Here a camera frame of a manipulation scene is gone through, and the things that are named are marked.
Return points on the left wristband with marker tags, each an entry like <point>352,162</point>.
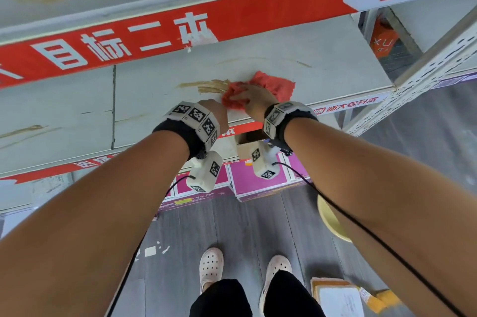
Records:
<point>193,115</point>

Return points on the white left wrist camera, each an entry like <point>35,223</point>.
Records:
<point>205,173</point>

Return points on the white metal shelf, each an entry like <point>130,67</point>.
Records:
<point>149,85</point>

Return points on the right wristband with marker tags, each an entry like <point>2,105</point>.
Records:
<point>277,115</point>

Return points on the purple shelf edge strip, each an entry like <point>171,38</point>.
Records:
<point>456,80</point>

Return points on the red cleaning cloth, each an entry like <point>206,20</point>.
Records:
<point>275,83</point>

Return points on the open brown cardboard box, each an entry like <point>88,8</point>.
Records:
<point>242,145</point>

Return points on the person's left forearm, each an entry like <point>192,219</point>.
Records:
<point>93,216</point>

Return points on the cardboard parcel with white label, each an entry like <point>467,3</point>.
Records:
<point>337,300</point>

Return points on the white left clog shoe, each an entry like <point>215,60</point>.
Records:
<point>211,264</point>

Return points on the narrow red shelf edge strip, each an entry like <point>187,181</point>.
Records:
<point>346,104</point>

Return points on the orange box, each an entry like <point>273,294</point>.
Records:
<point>383,39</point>

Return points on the person's right hand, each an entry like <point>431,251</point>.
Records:
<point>257,98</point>

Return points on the yellow plastic stool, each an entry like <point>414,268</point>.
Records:
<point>329,216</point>

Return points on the white clog shoe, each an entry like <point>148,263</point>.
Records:
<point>211,264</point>
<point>275,266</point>

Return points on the wristband with marker tags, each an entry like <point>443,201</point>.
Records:
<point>193,115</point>
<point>277,115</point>

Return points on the yellow tape-wrapped parcel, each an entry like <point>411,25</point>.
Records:
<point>382,300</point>

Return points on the white paper scrap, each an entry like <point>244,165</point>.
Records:
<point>150,251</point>

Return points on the person's left hand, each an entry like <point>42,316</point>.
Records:
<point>220,113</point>

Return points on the white perforated shelf upright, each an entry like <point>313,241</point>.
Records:
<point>428,74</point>

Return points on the person's right forearm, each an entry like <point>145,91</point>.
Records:
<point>372,186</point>

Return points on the white right clog shoe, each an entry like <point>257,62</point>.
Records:
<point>275,266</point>

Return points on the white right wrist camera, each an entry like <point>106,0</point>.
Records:
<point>262,160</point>

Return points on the person's right fingers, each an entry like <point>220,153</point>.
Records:
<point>242,93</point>

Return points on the black trousers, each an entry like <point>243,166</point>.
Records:
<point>261,298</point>

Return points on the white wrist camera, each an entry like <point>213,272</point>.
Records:
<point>205,173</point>
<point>262,160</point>

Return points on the purple carton with yellow label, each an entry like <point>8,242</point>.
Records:
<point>208,199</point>

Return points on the wide red shelf banner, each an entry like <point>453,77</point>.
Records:
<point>242,18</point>

